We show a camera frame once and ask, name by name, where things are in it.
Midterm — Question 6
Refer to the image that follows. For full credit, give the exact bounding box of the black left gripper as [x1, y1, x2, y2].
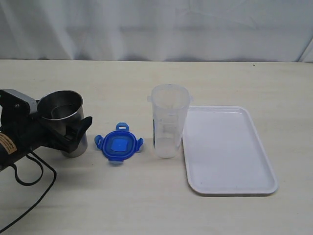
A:
[9, 117, 92, 154]

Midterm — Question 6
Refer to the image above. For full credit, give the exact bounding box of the stainless steel cup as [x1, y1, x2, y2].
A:
[38, 90, 89, 158]

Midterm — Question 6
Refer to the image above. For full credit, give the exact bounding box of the blue plastic lid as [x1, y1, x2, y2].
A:
[94, 122, 144, 165]

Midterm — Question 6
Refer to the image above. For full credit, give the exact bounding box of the clear plastic tall container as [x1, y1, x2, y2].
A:
[147, 84, 192, 159]

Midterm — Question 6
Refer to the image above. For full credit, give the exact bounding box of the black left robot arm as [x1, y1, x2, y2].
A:
[0, 117, 92, 170]

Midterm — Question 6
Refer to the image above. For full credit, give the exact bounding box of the white plastic tray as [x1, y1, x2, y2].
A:
[182, 105, 279, 196]

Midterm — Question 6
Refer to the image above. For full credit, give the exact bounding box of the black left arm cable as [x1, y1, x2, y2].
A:
[0, 150, 57, 228]

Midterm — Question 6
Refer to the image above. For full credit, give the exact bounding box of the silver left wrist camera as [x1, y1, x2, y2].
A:
[0, 89, 37, 118]

